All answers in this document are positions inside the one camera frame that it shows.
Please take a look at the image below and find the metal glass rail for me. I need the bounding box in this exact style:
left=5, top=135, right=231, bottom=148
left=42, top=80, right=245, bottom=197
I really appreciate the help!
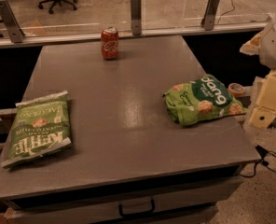
left=0, top=21, right=267, bottom=49

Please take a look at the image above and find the right metal glass bracket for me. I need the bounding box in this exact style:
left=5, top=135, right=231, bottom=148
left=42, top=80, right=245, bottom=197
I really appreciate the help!
left=201, top=0, right=220, bottom=31

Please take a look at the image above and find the black floor cable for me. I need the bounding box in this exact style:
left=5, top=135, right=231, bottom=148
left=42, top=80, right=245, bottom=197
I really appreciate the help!
left=239, top=145, right=276, bottom=179

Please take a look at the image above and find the metal glass bracket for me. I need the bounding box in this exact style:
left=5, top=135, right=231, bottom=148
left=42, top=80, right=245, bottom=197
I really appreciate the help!
left=201, top=0, right=220, bottom=31
left=131, top=0, right=142, bottom=35
left=0, top=0, right=25, bottom=43

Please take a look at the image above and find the left metal glass bracket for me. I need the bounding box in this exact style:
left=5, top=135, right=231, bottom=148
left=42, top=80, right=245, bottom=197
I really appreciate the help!
left=0, top=0, right=25, bottom=43

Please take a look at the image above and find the middle metal glass bracket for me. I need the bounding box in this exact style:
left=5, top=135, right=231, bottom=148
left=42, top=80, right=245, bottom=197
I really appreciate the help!
left=131, top=0, right=142, bottom=35

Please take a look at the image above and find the green Kettle jalapeno chip bag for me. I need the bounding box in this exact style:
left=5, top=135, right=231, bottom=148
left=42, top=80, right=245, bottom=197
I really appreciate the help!
left=1, top=91, right=72, bottom=169

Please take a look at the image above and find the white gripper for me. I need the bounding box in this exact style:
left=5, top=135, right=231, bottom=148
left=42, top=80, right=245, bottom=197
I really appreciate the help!
left=240, top=32, right=276, bottom=129

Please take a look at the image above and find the green rice chip bag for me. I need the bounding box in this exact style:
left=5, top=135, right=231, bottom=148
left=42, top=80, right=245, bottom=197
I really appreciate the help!
left=163, top=75, right=246, bottom=126

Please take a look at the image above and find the red coke can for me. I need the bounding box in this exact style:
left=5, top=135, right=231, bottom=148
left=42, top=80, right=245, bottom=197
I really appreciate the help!
left=101, top=27, right=119, bottom=60

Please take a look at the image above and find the grey drawer front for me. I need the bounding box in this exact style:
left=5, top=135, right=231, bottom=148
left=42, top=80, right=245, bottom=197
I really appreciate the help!
left=5, top=175, right=242, bottom=224

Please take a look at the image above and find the orange tape roll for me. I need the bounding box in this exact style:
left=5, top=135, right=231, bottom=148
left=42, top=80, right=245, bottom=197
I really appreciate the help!
left=228, top=83, right=245, bottom=97

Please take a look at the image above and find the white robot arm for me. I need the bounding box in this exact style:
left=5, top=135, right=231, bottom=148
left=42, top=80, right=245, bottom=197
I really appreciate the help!
left=240, top=14, right=276, bottom=129

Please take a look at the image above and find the black drawer handle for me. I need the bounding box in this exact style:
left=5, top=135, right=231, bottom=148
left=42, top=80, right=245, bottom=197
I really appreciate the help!
left=118, top=198, right=156, bottom=218

